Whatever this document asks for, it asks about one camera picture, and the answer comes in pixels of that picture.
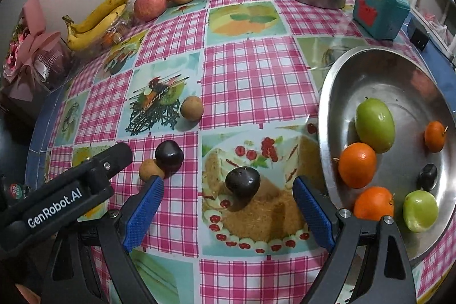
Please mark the teal box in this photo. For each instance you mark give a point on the teal box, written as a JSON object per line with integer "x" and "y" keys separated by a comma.
{"x": 384, "y": 15}

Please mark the oval green jujube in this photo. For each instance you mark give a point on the oval green jujube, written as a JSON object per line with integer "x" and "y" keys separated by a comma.
{"x": 374, "y": 125}

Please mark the brown longan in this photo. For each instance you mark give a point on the brown longan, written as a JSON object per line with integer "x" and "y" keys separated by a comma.
{"x": 149, "y": 168}
{"x": 191, "y": 108}

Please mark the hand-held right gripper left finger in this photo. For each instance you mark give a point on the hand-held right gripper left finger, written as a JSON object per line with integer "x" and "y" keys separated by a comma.
{"x": 146, "y": 215}

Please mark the pink checked tablecloth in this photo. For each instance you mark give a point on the pink checked tablecloth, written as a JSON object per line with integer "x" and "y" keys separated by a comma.
{"x": 256, "y": 69}

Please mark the small orange mandarin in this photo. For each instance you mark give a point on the small orange mandarin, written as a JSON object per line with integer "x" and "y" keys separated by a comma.
{"x": 435, "y": 136}

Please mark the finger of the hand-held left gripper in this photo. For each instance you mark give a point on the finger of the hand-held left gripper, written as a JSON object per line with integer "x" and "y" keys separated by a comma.
{"x": 115, "y": 156}

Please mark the black power adapter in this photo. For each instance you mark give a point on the black power adapter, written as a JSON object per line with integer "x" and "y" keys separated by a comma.
{"x": 418, "y": 37}

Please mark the dark water chestnut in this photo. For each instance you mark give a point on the dark water chestnut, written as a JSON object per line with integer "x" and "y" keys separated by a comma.
{"x": 169, "y": 156}
{"x": 427, "y": 176}
{"x": 243, "y": 184}

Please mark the round green jujube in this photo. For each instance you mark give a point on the round green jujube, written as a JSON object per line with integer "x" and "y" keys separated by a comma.
{"x": 420, "y": 210}

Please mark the pink flower bouquet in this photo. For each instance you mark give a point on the pink flower bouquet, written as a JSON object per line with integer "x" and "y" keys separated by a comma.
{"x": 35, "y": 40}

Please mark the drink can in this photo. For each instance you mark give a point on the drink can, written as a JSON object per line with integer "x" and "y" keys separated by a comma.
{"x": 16, "y": 190}

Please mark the spotted yellow banana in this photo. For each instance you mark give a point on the spotted yellow banana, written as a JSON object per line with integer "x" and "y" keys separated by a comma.
{"x": 103, "y": 10}

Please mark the clear plastic container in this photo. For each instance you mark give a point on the clear plastic container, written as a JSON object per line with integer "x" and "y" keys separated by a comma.
{"x": 124, "y": 24}

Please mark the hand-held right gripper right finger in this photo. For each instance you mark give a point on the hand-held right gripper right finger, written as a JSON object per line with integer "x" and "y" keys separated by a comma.
{"x": 313, "y": 215}

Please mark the steel bowl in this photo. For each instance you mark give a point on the steel bowl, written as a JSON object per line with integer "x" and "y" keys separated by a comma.
{"x": 392, "y": 83}

